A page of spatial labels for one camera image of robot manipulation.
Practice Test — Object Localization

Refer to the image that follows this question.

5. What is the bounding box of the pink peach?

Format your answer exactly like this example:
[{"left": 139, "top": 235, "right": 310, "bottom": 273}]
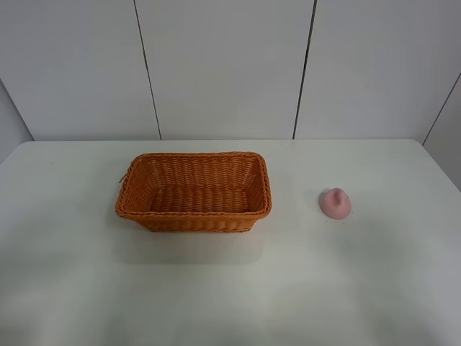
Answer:
[{"left": 318, "top": 188, "right": 352, "bottom": 220}]

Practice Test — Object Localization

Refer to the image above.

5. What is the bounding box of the orange woven rectangular basket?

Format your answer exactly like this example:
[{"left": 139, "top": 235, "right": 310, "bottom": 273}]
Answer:
[{"left": 115, "top": 151, "right": 272, "bottom": 233}]

